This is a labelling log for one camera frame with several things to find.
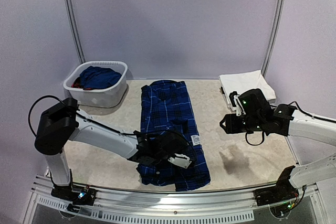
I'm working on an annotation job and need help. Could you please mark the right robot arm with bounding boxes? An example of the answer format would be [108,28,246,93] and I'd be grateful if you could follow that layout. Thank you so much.
[219,89,335,201]

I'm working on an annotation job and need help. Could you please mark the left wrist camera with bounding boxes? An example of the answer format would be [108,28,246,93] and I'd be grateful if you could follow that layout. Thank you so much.
[167,154,192,169]

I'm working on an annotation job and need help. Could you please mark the left corner wall post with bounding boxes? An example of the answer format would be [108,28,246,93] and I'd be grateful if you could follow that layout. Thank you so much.
[64,0,86,64]

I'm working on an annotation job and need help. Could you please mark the blue plaid shirt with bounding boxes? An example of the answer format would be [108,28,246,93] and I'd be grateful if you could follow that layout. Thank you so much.
[136,80,211,191]

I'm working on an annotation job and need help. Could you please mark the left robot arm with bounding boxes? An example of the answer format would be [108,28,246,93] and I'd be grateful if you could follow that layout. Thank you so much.
[34,96,196,200]

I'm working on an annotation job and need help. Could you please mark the aluminium front rail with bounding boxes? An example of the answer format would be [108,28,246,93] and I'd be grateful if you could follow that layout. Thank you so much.
[23,175,329,223]

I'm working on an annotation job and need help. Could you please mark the right corner wall post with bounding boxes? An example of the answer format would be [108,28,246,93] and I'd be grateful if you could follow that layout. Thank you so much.
[261,0,285,77]

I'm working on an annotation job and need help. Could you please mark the white t-shirt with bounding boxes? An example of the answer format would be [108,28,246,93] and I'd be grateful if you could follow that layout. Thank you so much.
[219,70,276,111]

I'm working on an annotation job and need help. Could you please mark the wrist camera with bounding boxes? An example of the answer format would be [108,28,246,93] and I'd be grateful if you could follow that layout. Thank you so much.
[167,154,192,169]
[229,91,243,116]

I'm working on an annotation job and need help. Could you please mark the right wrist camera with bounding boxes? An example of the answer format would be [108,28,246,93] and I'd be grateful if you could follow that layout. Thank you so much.
[229,91,243,116]

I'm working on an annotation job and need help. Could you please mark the dark blue garment in basket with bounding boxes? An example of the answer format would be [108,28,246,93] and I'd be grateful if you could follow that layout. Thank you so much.
[79,66,122,90]

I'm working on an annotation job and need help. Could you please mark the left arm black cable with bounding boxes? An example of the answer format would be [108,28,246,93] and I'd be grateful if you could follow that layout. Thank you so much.
[28,95,197,162]

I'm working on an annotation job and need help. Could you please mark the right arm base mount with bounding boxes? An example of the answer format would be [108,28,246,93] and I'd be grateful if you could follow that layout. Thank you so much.
[253,166,307,219]

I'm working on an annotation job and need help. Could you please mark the corner wall post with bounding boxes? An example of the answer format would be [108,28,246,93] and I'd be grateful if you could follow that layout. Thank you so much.
[64,0,86,64]
[261,0,285,77]

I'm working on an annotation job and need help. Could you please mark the red garment in basket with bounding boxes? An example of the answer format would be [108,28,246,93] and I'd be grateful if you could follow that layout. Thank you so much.
[71,77,88,90]

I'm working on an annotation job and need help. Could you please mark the white plastic laundry basket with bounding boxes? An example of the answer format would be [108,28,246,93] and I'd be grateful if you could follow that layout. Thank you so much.
[63,61,128,108]

